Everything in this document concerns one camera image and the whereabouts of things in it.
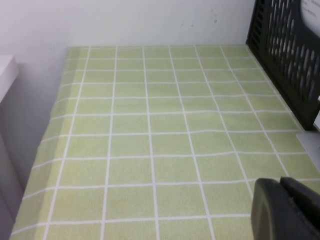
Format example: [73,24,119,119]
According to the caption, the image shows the black plastic book holder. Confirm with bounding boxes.
[245,0,320,132]

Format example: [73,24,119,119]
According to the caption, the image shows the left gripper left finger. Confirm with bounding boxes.
[250,177,292,240]

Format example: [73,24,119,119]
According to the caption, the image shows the green checked tablecloth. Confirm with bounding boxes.
[9,44,320,240]

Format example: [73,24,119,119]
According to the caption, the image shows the white brochure with desert car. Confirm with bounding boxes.
[295,132,320,154]

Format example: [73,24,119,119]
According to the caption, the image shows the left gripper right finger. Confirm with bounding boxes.
[279,175,320,240]

